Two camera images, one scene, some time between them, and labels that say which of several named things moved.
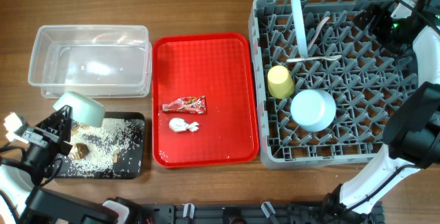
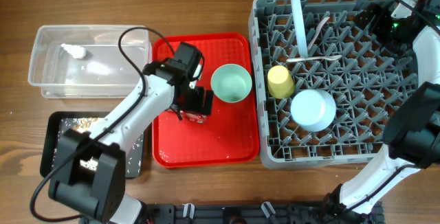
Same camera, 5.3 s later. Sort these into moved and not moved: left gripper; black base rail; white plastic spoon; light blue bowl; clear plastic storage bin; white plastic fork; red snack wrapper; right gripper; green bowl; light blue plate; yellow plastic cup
Moved: green bowl; red snack wrapper; left gripper
Not moved: white plastic spoon; black base rail; white plastic fork; right gripper; yellow plastic cup; light blue plate; clear plastic storage bin; light blue bowl
